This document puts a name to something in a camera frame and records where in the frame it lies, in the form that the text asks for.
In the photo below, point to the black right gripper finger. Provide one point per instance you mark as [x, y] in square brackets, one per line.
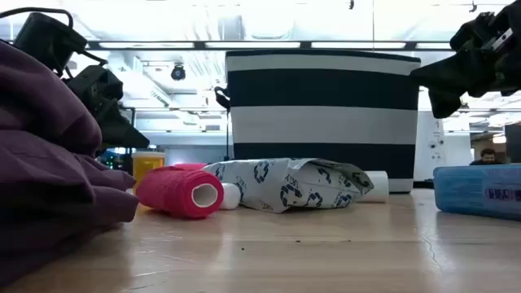
[445, 103]
[445, 75]

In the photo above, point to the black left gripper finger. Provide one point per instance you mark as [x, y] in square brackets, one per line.
[122, 130]

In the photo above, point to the orange pill bottle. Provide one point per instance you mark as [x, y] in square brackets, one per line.
[146, 164]

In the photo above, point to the pink bandage roll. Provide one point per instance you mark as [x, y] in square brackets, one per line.
[171, 191]
[191, 166]

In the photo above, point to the blue translucent plastic case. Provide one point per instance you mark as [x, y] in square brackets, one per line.
[468, 191]

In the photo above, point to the white printed supply package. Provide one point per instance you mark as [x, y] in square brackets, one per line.
[285, 183]

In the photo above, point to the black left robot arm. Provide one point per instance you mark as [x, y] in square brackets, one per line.
[49, 40]

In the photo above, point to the navy white striped fabric basket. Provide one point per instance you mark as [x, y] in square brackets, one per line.
[321, 89]

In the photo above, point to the white cabinet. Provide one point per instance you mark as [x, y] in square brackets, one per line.
[431, 146]

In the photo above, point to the person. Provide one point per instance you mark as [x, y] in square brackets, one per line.
[487, 156]

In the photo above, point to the dark monitor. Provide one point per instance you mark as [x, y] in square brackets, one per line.
[513, 142]

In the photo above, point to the purple folded cloth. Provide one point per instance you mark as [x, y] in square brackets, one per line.
[49, 183]

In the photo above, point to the white tube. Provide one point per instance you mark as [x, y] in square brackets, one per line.
[380, 187]

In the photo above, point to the small white gauze roll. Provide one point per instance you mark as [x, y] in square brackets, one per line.
[231, 197]

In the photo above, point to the black dome camera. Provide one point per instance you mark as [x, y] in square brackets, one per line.
[178, 73]

